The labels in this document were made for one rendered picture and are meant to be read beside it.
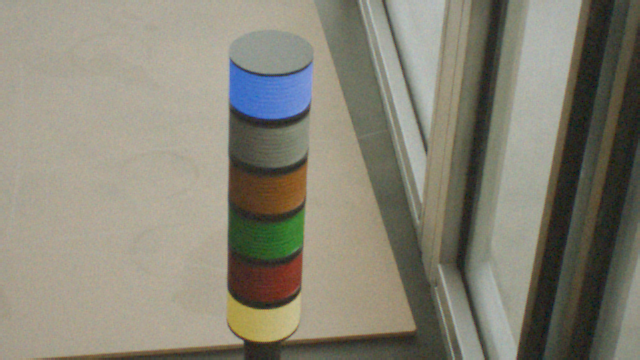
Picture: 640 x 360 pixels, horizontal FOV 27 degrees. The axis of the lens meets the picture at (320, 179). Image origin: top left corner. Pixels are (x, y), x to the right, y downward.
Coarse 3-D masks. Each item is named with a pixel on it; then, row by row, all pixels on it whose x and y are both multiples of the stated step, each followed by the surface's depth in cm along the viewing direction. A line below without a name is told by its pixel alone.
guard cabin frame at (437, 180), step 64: (384, 0) 152; (448, 0) 108; (384, 64) 141; (448, 64) 109; (576, 64) 77; (448, 128) 110; (576, 128) 79; (448, 192) 111; (576, 192) 82; (448, 256) 115; (448, 320) 111; (576, 320) 79
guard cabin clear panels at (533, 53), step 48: (432, 0) 125; (528, 0) 92; (576, 0) 81; (624, 0) 73; (432, 48) 125; (528, 48) 92; (432, 96) 126; (528, 96) 92; (528, 144) 93; (480, 192) 107; (528, 192) 93; (480, 240) 108; (528, 240) 93; (576, 240) 82; (624, 240) 74; (480, 288) 108; (528, 288) 94; (624, 288) 74; (624, 336) 74
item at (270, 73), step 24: (240, 48) 71; (264, 48) 71; (288, 48) 71; (312, 48) 71; (240, 72) 70; (264, 72) 69; (288, 72) 69; (240, 96) 71; (264, 96) 70; (288, 96) 70; (264, 120) 71; (288, 120) 71
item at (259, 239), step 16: (304, 208) 76; (240, 224) 76; (256, 224) 75; (272, 224) 75; (288, 224) 76; (304, 224) 78; (240, 240) 76; (256, 240) 76; (272, 240) 76; (288, 240) 76; (304, 240) 78; (256, 256) 76; (272, 256) 76; (288, 256) 77
